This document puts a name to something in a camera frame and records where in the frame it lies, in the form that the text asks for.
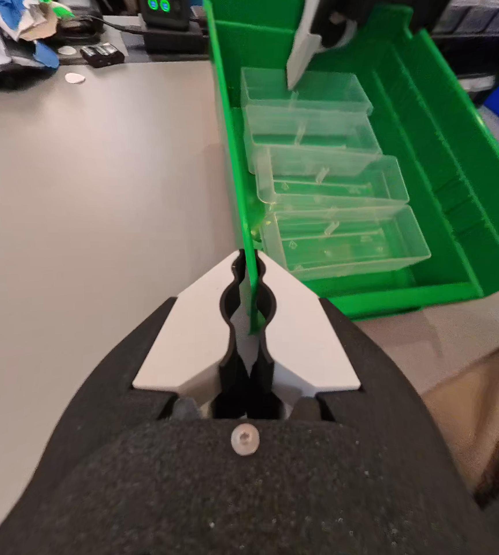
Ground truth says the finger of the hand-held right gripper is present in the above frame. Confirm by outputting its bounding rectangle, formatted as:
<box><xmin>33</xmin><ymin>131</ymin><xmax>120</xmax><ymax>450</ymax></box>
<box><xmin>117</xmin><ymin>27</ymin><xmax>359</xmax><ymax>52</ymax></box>
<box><xmin>286</xmin><ymin>0</ymin><xmax>324</xmax><ymax>91</ymax></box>

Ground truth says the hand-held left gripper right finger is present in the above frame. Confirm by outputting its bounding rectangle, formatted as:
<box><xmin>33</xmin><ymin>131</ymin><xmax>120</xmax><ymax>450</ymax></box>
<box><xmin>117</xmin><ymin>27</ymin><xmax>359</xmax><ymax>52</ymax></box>
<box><xmin>253</xmin><ymin>249</ymin><xmax>361</xmax><ymax>419</ymax></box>

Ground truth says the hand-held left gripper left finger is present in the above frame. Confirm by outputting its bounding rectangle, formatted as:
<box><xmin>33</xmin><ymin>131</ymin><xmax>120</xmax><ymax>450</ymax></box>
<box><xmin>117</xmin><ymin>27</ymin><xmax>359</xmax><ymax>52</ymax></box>
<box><xmin>132</xmin><ymin>249</ymin><xmax>250</xmax><ymax>419</ymax></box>

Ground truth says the clear plastic drawer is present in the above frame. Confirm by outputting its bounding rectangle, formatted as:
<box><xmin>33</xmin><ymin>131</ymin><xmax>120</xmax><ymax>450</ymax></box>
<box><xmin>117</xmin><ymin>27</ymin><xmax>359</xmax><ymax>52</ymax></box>
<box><xmin>255</xmin><ymin>145</ymin><xmax>410</xmax><ymax>214</ymax></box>
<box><xmin>244</xmin><ymin>104</ymin><xmax>383</xmax><ymax>175</ymax></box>
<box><xmin>241</xmin><ymin>67</ymin><xmax>373</xmax><ymax>117</ymax></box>
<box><xmin>260</xmin><ymin>204</ymin><xmax>432</xmax><ymax>282</ymax></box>

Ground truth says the green plastic bin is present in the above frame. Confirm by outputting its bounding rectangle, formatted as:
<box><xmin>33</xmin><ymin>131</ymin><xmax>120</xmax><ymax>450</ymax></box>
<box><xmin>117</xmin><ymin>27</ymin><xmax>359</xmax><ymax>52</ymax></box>
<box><xmin>202</xmin><ymin>0</ymin><xmax>499</xmax><ymax>336</ymax></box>

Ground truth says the black battery charger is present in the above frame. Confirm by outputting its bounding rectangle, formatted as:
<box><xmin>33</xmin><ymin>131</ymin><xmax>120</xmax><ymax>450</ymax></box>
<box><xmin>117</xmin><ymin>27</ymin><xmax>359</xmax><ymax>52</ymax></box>
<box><xmin>139</xmin><ymin>0</ymin><xmax>209</xmax><ymax>55</ymax></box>

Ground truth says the black battery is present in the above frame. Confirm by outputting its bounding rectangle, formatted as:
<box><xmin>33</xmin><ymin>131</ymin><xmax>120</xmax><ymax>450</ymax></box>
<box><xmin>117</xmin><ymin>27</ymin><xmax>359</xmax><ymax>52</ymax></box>
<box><xmin>79</xmin><ymin>42</ymin><xmax>125</xmax><ymax>69</ymax></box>

